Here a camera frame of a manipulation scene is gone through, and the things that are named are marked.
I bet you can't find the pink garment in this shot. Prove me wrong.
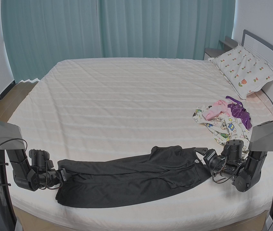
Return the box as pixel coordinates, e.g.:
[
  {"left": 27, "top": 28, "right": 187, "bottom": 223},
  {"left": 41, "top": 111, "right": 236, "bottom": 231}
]
[{"left": 203, "top": 100, "right": 231, "bottom": 120}]

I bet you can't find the black T-shirt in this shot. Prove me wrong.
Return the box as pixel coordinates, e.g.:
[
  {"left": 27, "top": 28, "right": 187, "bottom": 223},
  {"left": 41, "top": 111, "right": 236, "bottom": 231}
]
[{"left": 55, "top": 145, "right": 212, "bottom": 209}]

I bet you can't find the black cable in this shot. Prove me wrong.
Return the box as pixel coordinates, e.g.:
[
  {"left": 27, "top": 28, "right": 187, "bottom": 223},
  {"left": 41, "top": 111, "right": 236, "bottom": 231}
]
[{"left": 0, "top": 138, "right": 29, "bottom": 164}]

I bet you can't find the purple garment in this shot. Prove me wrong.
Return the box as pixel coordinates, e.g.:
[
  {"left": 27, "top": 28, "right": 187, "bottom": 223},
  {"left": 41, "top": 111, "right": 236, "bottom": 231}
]
[{"left": 226, "top": 96, "right": 251, "bottom": 131}]

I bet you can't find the white printed pillow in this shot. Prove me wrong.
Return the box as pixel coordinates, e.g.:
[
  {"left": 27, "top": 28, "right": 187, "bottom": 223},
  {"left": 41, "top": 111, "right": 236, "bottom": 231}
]
[{"left": 211, "top": 45, "right": 273, "bottom": 100}]

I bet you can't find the blue-green curtain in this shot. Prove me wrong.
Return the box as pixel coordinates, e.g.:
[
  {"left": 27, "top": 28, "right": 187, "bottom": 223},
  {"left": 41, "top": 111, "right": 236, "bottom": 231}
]
[
  {"left": 2, "top": 0, "right": 103, "bottom": 84},
  {"left": 99, "top": 0, "right": 237, "bottom": 60}
]

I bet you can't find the white printed pyjama top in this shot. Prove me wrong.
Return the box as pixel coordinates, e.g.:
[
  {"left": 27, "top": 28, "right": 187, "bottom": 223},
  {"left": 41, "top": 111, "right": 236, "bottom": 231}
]
[{"left": 192, "top": 104, "right": 252, "bottom": 145}]

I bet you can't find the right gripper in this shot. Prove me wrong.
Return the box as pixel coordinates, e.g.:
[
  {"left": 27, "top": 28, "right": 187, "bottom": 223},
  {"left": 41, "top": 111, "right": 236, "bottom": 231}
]
[{"left": 194, "top": 147, "right": 226, "bottom": 177}]

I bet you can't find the bed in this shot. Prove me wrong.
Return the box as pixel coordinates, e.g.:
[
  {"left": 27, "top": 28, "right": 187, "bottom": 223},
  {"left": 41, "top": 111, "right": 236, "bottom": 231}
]
[{"left": 5, "top": 29, "right": 273, "bottom": 230}]

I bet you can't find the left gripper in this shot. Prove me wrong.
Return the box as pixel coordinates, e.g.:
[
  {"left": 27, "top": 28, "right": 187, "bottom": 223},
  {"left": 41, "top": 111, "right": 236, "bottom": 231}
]
[{"left": 48, "top": 168, "right": 68, "bottom": 186}]

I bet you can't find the grey bedside table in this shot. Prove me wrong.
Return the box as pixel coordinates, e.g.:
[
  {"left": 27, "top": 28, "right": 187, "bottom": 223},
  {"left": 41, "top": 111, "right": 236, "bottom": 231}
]
[{"left": 204, "top": 36, "right": 239, "bottom": 61}]

